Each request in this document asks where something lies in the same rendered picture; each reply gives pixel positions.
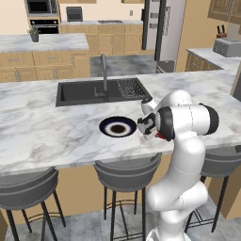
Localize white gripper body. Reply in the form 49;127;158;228
137;114;157;141

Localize dark blue bowl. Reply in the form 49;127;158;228
98;116;138;138

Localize stainless steel fridge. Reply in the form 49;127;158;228
141;0;188;64

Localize grey bar stool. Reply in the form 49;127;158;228
0;166;67;241
93;152;164;241
184;145;241;234

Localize black sink drain rack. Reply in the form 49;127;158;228
116;78;149;97

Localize grey stool seat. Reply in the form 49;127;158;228
155;59;176;74

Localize dark grey tap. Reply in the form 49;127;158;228
93;53;110;102

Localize black sink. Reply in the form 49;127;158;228
55;77;153;107

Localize wooden base cupboards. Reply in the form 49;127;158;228
185;51;224;72

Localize wooden cupboard run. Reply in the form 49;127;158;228
59;24;144;57

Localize grey toaster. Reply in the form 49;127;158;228
212;37;241;58

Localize black hob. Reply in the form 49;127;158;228
97;19;124;24

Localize wooden knife block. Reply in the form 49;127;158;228
216;24;228;40

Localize wooden island cupboards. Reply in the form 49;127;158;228
0;49;92;84

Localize black toaster oven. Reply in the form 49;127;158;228
65;6;85;24

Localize potted green plant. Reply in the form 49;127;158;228
26;24;40;43

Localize black microwave oven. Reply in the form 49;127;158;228
24;0;59;14

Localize black fridge handle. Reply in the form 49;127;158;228
153;0;168;62
141;0;151;51

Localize wooden wall cupboards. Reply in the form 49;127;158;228
207;0;241;25

